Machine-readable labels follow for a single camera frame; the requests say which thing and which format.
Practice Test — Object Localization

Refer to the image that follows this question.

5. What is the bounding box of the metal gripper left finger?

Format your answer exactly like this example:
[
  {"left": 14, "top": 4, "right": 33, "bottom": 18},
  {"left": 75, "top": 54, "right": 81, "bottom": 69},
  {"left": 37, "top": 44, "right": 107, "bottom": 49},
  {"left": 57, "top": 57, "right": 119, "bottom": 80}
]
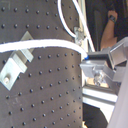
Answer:
[{"left": 80, "top": 63, "right": 115, "bottom": 86}]

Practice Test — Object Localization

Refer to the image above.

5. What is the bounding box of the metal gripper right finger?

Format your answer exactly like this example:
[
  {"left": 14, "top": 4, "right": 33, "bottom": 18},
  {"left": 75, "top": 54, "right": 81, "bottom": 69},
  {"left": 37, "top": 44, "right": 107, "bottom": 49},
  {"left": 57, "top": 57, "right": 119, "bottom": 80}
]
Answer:
[{"left": 88, "top": 37, "right": 128, "bottom": 68}]

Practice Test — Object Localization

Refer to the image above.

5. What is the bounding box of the white cable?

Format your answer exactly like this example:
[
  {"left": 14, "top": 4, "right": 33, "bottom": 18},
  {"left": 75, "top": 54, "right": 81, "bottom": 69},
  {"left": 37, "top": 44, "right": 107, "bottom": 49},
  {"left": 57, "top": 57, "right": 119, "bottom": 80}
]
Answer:
[{"left": 0, "top": 0, "right": 96, "bottom": 61}]

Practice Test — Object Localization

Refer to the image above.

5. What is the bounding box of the person's forearm with watch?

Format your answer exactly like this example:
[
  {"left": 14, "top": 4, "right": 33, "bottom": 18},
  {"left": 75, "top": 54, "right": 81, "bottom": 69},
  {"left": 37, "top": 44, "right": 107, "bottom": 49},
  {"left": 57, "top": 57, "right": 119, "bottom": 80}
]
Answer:
[{"left": 99, "top": 9, "right": 128, "bottom": 52}]

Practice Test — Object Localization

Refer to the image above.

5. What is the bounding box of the black perforated breadboard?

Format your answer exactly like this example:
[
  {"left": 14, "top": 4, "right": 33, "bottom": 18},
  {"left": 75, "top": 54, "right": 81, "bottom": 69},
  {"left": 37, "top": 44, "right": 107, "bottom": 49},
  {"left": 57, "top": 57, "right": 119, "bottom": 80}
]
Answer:
[{"left": 0, "top": 0, "right": 82, "bottom": 128}]

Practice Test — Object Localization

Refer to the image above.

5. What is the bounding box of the aluminium frame rail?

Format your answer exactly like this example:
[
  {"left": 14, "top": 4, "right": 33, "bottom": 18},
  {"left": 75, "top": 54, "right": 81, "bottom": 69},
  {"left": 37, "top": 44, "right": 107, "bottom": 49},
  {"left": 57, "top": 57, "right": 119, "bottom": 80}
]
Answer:
[{"left": 81, "top": 78, "right": 120, "bottom": 123}]

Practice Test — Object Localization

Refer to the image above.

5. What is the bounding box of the upper metal cable clip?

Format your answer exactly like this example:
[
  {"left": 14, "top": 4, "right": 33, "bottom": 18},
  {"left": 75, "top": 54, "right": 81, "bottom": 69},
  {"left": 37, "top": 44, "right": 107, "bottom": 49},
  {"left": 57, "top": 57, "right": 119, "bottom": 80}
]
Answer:
[{"left": 74, "top": 27, "right": 84, "bottom": 46}]

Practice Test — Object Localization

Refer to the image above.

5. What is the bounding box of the metal cable clip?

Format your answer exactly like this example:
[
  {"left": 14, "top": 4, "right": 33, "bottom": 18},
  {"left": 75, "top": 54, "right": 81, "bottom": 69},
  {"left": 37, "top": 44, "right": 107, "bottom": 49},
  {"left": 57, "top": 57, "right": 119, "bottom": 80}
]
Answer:
[
  {"left": 0, "top": 31, "right": 34, "bottom": 90},
  {"left": 74, "top": 27, "right": 84, "bottom": 46}
]

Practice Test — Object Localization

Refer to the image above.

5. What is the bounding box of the lower metal cable clip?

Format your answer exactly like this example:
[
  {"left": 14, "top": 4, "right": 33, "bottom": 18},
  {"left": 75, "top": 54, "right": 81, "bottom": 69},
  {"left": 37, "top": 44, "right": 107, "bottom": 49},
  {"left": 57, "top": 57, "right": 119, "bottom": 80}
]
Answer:
[{"left": 0, "top": 31, "right": 34, "bottom": 90}]

